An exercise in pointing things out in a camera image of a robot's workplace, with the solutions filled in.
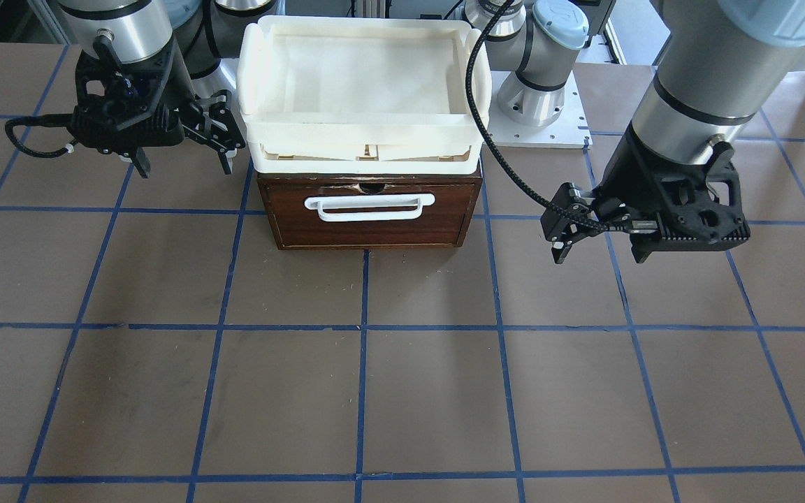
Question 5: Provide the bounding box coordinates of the white plastic tray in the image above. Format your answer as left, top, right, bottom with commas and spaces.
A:
236, 15, 493, 175

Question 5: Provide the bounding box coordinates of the wooden drawer white handle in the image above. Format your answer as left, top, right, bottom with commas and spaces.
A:
256, 171, 483, 249

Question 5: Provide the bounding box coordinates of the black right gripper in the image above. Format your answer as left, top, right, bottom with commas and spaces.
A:
67, 35, 246, 179

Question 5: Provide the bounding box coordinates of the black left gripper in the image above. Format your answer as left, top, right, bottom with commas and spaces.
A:
541, 133, 750, 264

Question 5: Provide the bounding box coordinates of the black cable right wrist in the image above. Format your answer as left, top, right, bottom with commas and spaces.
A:
4, 115, 89, 159

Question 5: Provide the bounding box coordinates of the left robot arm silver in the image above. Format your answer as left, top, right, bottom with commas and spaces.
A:
461, 1, 805, 263

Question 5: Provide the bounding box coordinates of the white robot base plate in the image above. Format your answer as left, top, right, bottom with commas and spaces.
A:
488, 71, 593, 149

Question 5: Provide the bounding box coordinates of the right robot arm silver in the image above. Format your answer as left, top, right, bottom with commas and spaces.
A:
58, 1, 285, 177

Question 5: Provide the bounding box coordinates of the black braided cable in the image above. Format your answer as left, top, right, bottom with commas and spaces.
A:
464, 0, 609, 233

